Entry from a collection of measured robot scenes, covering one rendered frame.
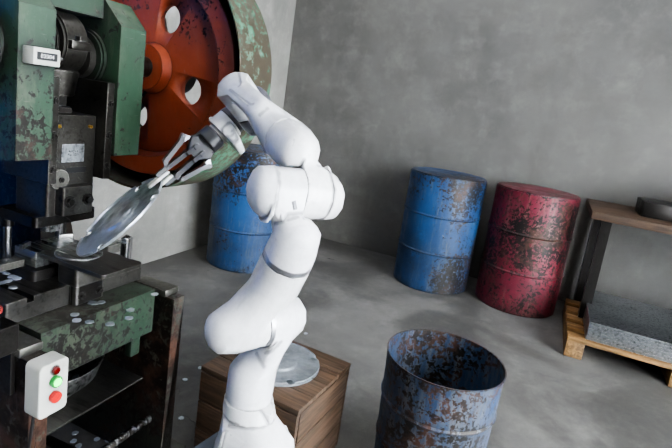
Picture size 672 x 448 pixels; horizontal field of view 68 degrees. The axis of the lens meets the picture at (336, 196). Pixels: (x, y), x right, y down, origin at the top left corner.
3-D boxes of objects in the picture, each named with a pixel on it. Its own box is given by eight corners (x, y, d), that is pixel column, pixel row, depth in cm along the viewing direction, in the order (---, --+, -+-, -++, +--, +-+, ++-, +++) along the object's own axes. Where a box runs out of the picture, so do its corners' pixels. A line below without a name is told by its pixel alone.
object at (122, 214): (107, 205, 154) (105, 203, 154) (176, 165, 144) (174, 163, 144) (60, 272, 131) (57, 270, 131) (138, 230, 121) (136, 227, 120)
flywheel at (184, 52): (281, 159, 175) (254, -54, 170) (248, 163, 157) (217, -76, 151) (128, 178, 205) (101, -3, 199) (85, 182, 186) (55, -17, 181)
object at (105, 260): (140, 305, 147) (143, 261, 144) (100, 321, 134) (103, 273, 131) (79, 282, 156) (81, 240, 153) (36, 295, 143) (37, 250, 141)
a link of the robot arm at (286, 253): (317, 280, 107) (350, 215, 99) (242, 275, 99) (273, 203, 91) (292, 224, 121) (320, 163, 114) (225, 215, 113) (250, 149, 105)
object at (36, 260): (81, 255, 155) (82, 241, 154) (35, 267, 141) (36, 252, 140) (61, 248, 158) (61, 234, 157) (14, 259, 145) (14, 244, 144)
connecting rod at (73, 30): (96, 141, 145) (103, 18, 138) (58, 142, 134) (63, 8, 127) (47, 129, 153) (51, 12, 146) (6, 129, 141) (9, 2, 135)
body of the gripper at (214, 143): (222, 143, 149) (198, 163, 147) (203, 121, 145) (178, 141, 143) (229, 147, 143) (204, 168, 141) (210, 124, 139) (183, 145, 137)
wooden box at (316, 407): (338, 443, 197) (351, 363, 191) (284, 506, 164) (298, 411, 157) (255, 404, 214) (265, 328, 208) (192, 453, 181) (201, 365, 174)
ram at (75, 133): (102, 212, 149) (108, 112, 144) (57, 220, 135) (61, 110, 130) (62, 200, 156) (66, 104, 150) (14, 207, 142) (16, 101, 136)
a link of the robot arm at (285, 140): (301, 133, 98) (370, 149, 107) (272, 113, 113) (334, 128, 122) (274, 223, 103) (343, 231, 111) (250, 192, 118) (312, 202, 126)
